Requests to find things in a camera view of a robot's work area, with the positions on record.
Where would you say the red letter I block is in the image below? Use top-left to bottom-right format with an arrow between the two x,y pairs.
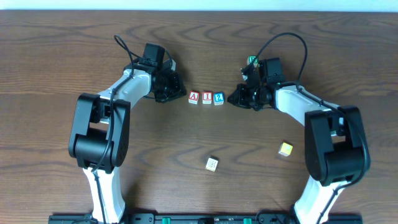
202,91 -> 213,105

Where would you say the blue number 2 block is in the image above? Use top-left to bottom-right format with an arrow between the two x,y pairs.
213,92 -> 224,105

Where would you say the black mounting rail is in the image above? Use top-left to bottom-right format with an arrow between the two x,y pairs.
48,213 -> 363,224

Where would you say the yellow wooden block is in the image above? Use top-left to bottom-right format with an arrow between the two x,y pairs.
278,142 -> 293,157

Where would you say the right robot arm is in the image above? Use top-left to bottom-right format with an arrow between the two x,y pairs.
228,65 -> 371,224

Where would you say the red letter A block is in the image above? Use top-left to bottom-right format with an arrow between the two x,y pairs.
188,91 -> 200,105

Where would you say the green letter R block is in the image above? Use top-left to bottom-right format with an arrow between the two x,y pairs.
247,55 -> 258,67

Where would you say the beige block with pattern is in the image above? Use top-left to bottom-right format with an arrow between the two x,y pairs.
205,157 -> 219,172

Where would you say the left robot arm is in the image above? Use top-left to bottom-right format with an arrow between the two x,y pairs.
68,58 -> 186,223

